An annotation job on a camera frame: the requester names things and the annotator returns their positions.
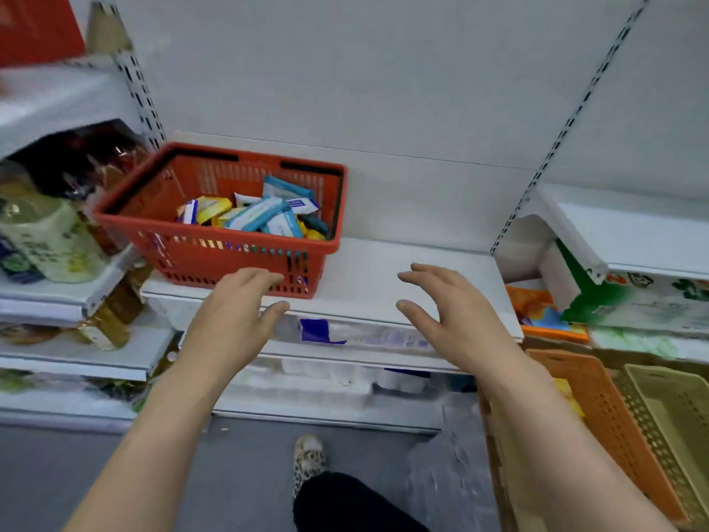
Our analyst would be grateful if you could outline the orange printed packet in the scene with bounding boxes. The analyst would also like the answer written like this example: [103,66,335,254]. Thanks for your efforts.
[505,285,590,344]

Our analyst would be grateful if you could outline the person's left forearm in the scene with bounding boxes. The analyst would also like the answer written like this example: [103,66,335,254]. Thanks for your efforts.
[62,349,246,532]

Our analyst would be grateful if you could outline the white metal shelf board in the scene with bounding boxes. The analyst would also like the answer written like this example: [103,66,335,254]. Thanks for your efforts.
[140,237,525,343]

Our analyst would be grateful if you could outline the dark glossy snack bags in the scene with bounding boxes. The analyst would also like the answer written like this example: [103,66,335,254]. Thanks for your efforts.
[8,120,150,216]

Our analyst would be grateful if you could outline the perforated white shelf upright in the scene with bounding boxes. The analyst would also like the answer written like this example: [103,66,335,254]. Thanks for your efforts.
[490,0,654,255]
[99,0,167,151]

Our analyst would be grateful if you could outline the person's right forearm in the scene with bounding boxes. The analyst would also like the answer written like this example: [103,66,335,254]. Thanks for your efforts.
[475,349,678,532]

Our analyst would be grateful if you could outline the red cardboard box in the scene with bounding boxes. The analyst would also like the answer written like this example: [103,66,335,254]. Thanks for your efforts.
[0,0,86,68]

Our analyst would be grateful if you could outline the pale green label bottle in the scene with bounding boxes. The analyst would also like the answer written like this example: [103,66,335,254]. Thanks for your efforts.
[0,183,110,284]

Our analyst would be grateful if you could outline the person's left hand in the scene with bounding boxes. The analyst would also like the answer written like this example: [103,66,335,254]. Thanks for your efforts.
[180,268,290,378]

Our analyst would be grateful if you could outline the person's black trouser leg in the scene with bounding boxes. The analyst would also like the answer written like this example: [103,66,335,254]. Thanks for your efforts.
[292,472,431,532]

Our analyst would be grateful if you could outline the green and white package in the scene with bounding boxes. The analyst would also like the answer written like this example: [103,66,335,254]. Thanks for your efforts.
[556,238,709,335]

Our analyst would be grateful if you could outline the white shelf with price rail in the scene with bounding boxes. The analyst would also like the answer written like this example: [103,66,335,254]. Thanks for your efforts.
[521,183,709,283]

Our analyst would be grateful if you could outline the clear plastic bag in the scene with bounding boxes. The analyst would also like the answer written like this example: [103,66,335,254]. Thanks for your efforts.
[404,390,502,532]

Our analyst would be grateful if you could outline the orange plastic basket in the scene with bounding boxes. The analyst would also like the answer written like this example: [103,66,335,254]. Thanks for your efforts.
[523,349,690,524]

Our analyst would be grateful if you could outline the beige plastic basket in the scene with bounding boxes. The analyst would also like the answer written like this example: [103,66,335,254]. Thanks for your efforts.
[615,364,709,524]

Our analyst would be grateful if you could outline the person's right hand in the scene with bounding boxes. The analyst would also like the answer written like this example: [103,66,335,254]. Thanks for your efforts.
[396,263,526,378]

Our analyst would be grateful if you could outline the amber liquid bottle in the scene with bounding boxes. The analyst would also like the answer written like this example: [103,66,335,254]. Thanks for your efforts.
[78,263,154,351]

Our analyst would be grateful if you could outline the white side shelf unit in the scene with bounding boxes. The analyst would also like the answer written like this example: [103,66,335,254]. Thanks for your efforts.
[0,55,178,435]

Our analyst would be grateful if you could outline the red plastic shopping basket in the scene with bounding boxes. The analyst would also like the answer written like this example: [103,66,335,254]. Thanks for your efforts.
[92,142,349,300]

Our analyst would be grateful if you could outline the row of blue white packets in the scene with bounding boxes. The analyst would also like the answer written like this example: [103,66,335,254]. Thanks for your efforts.
[274,314,438,354]

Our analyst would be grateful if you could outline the leopard print shoe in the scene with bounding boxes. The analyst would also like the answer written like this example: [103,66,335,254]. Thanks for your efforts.
[292,434,327,498]

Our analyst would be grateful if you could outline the pile of small snack packets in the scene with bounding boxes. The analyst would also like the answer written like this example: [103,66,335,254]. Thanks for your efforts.
[176,175,331,242]

